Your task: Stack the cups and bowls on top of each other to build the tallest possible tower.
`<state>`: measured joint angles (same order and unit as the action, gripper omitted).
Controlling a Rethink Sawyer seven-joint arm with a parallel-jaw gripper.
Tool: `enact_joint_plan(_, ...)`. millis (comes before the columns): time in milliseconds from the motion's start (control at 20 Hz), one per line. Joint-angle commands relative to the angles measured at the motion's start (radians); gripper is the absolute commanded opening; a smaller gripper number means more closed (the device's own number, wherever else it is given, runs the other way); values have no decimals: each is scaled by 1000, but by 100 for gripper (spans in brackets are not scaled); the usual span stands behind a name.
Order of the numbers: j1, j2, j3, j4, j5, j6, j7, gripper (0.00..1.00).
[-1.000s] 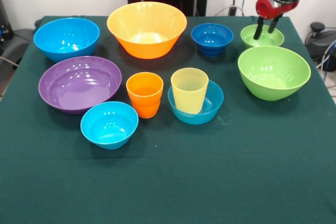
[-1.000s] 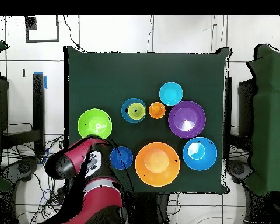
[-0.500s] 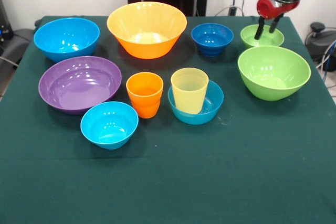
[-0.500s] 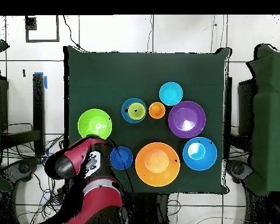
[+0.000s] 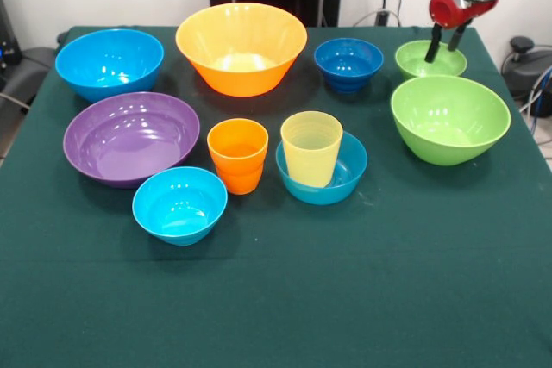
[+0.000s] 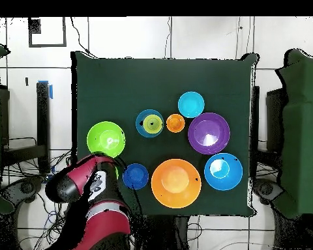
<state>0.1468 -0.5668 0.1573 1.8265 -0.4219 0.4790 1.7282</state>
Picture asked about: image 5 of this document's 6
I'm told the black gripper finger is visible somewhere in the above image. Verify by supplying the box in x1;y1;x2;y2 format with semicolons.
423;24;443;64
447;22;467;53

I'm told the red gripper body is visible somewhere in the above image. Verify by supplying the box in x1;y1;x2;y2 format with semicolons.
429;0;500;31

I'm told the small green bowl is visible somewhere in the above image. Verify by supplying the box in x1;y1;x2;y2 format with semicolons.
394;40;468;81

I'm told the small dark blue bowl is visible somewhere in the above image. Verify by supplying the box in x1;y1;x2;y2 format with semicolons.
313;37;385;94

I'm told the translucent blue ridged bowl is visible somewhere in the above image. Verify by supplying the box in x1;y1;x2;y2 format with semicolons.
275;130;369;206

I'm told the yellow cup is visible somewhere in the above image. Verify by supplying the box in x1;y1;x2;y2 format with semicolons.
279;110;344;189

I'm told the large green bowl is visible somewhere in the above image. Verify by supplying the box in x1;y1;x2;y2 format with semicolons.
390;74;512;167

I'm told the large orange bowl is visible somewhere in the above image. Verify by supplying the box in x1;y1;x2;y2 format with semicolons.
174;2;309;98

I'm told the orange cup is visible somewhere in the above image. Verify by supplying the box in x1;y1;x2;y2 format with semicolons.
206;117;270;196

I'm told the dark green tablecloth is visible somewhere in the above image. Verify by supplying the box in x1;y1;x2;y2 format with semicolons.
0;25;552;368

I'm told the small light blue bowl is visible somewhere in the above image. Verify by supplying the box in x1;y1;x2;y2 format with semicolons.
131;165;229;247

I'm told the purple bowl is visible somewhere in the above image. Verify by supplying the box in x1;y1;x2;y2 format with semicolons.
62;91;201;190

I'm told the large blue bowl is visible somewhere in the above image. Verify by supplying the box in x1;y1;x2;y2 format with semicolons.
54;28;166;103

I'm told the dark grey seat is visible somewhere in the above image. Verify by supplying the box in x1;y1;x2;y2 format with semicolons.
0;46;60;128

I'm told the black electronic device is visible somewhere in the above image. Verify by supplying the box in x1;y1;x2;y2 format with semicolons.
0;0;23;68

